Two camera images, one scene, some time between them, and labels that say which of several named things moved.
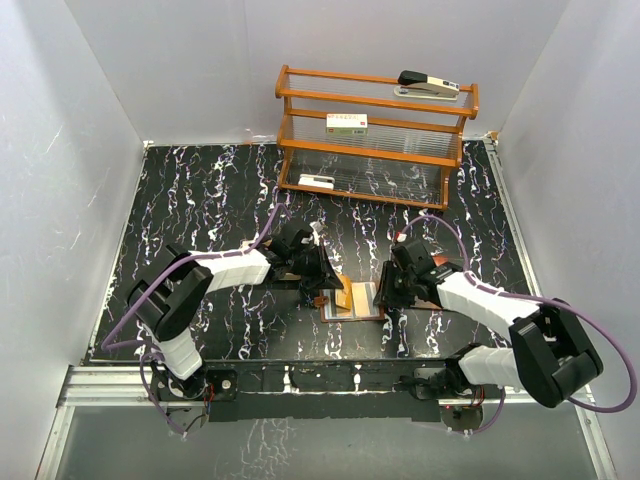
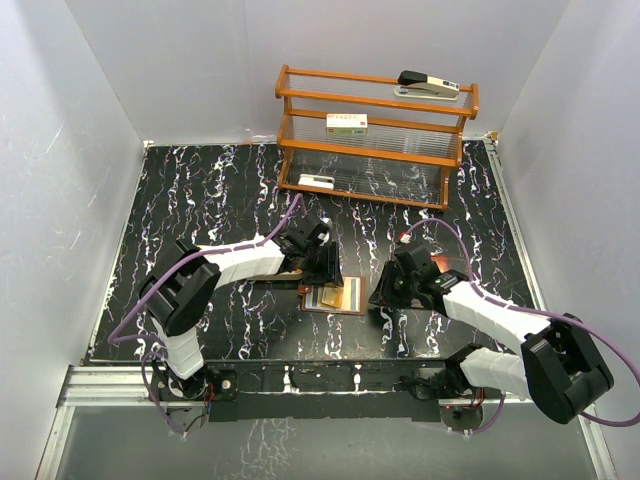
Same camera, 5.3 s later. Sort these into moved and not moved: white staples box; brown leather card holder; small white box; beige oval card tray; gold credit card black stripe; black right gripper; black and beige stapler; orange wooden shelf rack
Moved: brown leather card holder; gold credit card black stripe
Not moved: black right gripper; white staples box; orange wooden shelf rack; black and beige stapler; small white box; beige oval card tray
